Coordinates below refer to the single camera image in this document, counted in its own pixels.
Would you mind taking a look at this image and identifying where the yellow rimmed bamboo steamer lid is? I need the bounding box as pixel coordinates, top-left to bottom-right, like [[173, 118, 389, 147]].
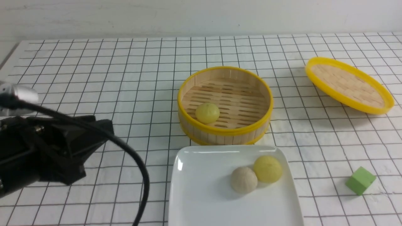
[[305, 57, 394, 115]]

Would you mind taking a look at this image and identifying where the green cube block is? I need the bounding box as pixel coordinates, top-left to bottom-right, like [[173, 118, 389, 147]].
[[345, 166, 376, 196]]

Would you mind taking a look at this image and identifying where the yellow rimmed bamboo steamer basket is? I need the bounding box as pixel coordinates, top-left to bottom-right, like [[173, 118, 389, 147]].
[[177, 66, 274, 145]]

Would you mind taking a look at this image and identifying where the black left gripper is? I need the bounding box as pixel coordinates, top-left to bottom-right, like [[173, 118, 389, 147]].
[[0, 117, 107, 197]]

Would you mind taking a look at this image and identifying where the black left camera cable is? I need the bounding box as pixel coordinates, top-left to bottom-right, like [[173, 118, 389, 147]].
[[0, 94, 150, 226]]

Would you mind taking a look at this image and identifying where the white checkered tablecloth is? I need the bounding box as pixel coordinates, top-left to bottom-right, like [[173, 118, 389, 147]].
[[1, 32, 402, 226]]

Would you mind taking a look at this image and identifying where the yellow steamed bun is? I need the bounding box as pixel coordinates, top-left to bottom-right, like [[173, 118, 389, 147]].
[[195, 102, 220, 124], [253, 155, 283, 184]]

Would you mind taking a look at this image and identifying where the white steamed bun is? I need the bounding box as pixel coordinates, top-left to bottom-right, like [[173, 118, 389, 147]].
[[230, 166, 258, 194]]

